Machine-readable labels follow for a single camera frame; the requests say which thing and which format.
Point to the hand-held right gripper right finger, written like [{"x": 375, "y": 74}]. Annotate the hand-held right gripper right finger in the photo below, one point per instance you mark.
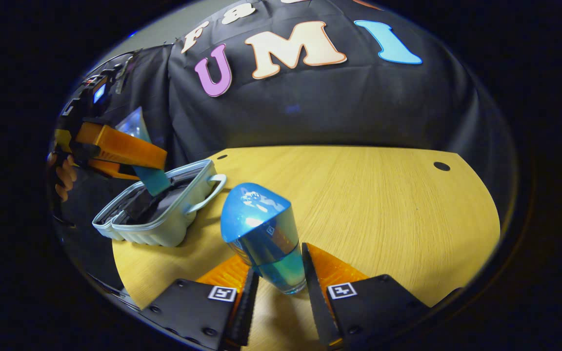
[{"x": 315, "y": 302}]

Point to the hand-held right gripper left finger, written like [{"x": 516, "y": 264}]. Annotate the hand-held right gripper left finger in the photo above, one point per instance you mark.
[{"x": 247, "y": 312}]

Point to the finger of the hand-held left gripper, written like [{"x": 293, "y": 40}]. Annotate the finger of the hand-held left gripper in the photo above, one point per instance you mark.
[
  {"x": 110, "y": 169},
  {"x": 125, "y": 148}
]

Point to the teal skin care tube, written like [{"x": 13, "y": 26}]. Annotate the teal skin care tube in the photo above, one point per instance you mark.
[
  {"x": 153, "y": 180},
  {"x": 261, "y": 229}
]

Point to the light blue suitcase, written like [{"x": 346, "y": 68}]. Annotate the light blue suitcase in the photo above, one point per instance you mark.
[{"x": 164, "y": 229}]

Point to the black backdrop cloth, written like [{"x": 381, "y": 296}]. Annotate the black backdrop cloth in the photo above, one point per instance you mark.
[{"x": 359, "y": 107}]

